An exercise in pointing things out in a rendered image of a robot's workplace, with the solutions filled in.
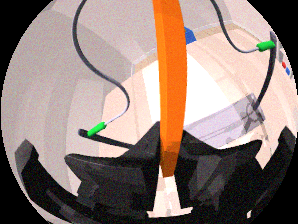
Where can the orange handle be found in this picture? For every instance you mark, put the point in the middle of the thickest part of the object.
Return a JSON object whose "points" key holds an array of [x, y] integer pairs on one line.
{"points": [[171, 51]]}

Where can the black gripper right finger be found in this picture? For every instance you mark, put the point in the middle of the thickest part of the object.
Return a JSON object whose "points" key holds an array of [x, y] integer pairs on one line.
{"points": [[199, 164]]}

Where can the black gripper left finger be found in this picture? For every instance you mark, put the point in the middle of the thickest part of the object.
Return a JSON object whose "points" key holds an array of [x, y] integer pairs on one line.
{"points": [[136, 170]]}

